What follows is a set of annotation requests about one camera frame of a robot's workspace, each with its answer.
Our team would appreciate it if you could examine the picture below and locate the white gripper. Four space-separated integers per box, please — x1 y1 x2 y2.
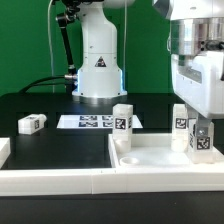
171 51 224 137

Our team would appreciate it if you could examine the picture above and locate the white square tabletop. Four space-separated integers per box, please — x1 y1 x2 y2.
108 133 224 169

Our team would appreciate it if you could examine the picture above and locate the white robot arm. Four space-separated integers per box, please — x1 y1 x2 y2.
56 0 224 137

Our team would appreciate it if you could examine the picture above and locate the white marker base plate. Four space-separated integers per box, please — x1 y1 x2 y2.
56 114 144 130

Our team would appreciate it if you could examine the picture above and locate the black cable bundle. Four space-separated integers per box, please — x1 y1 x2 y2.
19 75 78 94

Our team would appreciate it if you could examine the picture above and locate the white thin cable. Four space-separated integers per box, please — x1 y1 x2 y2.
47 0 56 94

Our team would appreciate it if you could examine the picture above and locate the white front fence wall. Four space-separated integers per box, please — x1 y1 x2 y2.
0 167 224 196

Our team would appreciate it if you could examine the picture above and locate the white fence wall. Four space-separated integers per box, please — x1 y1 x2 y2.
0 138 11 168
0 167 224 196

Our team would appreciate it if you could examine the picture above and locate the white left fence wall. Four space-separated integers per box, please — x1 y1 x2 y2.
0 138 11 168

